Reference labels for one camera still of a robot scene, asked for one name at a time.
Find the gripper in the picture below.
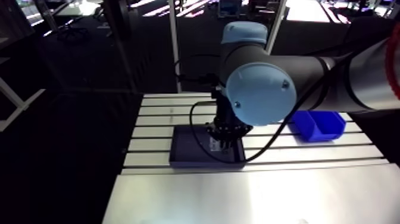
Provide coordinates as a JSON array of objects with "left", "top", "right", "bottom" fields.
[{"left": 205, "top": 91, "right": 253, "bottom": 150}]

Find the dark blue-grey tray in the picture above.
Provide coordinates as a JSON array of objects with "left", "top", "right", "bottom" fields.
[{"left": 168, "top": 124, "right": 246, "bottom": 169}]

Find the blue bin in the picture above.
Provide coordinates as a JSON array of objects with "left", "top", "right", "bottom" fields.
[{"left": 290, "top": 110, "right": 347, "bottom": 143}]

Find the black cable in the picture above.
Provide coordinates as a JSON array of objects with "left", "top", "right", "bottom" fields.
[{"left": 188, "top": 49, "right": 360, "bottom": 164}]

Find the white post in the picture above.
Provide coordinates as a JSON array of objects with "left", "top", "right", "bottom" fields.
[
  {"left": 168, "top": 0, "right": 183, "bottom": 94},
  {"left": 265, "top": 0, "right": 288, "bottom": 55}
]

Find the white desk frame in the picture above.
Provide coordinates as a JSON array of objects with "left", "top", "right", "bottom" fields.
[{"left": 0, "top": 77, "right": 46, "bottom": 132}]

